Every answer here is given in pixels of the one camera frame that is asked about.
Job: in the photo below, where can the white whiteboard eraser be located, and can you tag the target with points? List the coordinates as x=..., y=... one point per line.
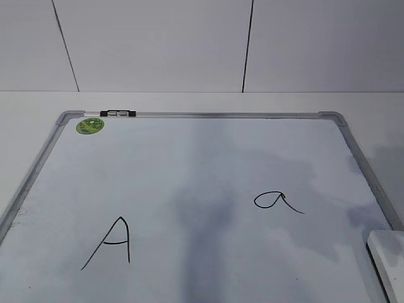
x=386, y=250

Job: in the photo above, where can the round green sticker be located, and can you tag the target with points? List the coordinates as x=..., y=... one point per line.
x=90, y=126

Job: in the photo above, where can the white whiteboard with grey frame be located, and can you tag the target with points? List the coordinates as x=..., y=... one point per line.
x=167, y=207

